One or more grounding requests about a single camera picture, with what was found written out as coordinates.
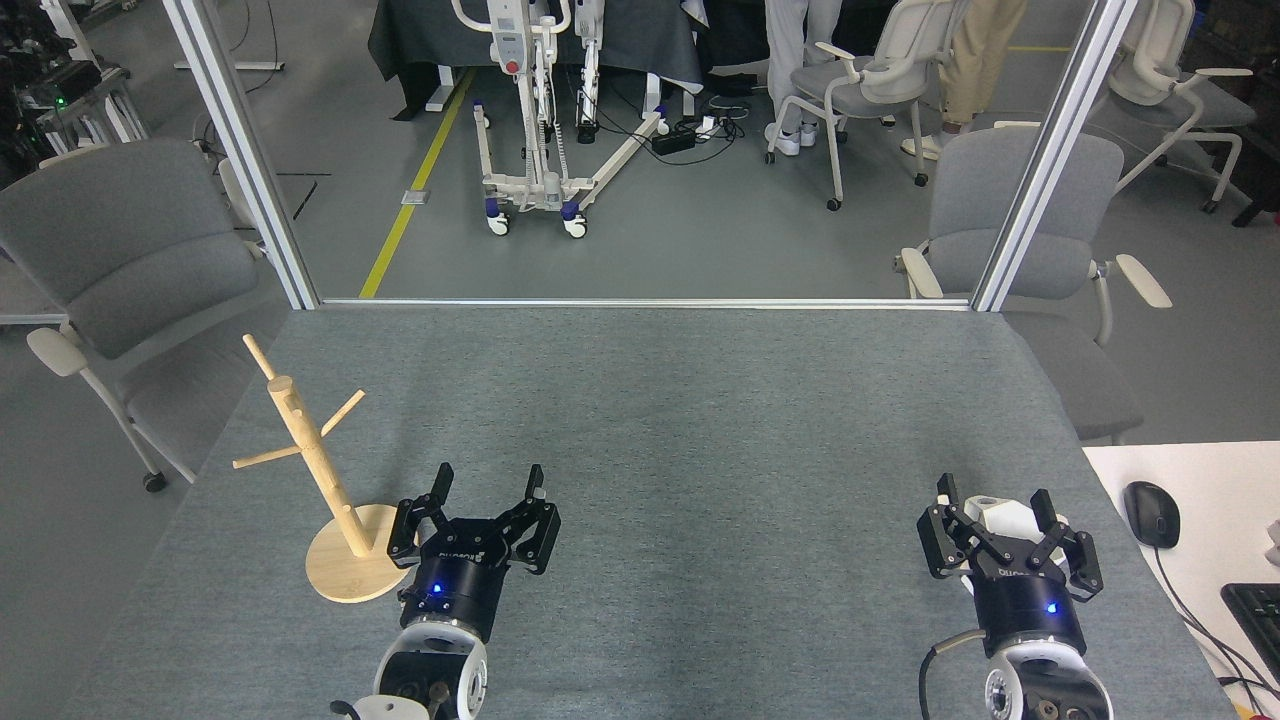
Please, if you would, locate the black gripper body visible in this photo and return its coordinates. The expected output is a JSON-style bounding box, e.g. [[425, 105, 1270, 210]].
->
[[970, 555, 1087, 656], [400, 517, 513, 641]]

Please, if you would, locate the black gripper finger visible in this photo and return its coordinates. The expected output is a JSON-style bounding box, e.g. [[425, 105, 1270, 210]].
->
[[388, 463, 454, 569], [918, 474, 1001, 581], [1030, 489, 1104, 603], [495, 464, 561, 576]]

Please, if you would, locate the white hexagonal cup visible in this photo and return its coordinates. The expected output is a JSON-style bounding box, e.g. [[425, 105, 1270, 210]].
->
[[962, 494, 1069, 596]]

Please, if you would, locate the wooden cup rack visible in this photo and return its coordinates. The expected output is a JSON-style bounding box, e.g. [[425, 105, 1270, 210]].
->
[[233, 334, 419, 604]]

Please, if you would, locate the equipment rack with electronics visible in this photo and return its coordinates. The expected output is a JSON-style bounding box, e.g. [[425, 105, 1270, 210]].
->
[[0, 0, 151, 186]]

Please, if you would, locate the black computer mouse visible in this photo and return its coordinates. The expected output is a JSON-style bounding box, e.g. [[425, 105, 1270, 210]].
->
[[1123, 481, 1182, 549]]

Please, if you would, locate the black keyboard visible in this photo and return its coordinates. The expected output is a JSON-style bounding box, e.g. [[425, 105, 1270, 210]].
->
[[1220, 583, 1280, 691]]

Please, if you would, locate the silver aluminium crossbar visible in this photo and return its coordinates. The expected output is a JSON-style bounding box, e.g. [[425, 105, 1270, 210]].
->
[[318, 297, 973, 311]]

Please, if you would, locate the yellow floor tape line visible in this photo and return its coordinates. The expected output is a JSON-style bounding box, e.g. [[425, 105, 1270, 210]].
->
[[358, 68, 476, 299]]

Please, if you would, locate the white stand on wheels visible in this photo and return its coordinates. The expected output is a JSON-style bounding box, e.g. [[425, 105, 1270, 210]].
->
[[450, 0, 673, 239]]

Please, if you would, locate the white mesh-back office chair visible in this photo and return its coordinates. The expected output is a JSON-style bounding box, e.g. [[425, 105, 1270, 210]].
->
[[765, 0, 966, 212]]

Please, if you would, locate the dark cloth-covered table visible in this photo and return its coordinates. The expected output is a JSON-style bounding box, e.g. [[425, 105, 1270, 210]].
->
[[367, 0, 706, 123]]

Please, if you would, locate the person in beige trousers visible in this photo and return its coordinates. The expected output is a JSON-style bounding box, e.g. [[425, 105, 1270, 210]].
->
[[900, 0, 1031, 161]]

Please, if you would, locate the person in white trousers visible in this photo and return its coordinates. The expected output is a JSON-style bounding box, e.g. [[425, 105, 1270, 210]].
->
[[763, 0, 846, 157]]

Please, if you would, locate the black mouse cable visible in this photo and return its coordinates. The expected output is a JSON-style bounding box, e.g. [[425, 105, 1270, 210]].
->
[[1150, 545, 1280, 701]]

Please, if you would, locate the grey chair with white frame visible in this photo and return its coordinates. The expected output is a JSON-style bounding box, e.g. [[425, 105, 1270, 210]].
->
[[0, 138, 291, 493], [893, 126, 1173, 446]]

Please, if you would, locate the silver aluminium post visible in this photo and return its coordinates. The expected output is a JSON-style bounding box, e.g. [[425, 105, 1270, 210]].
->
[[160, 0, 321, 311], [970, 0, 1141, 313]]

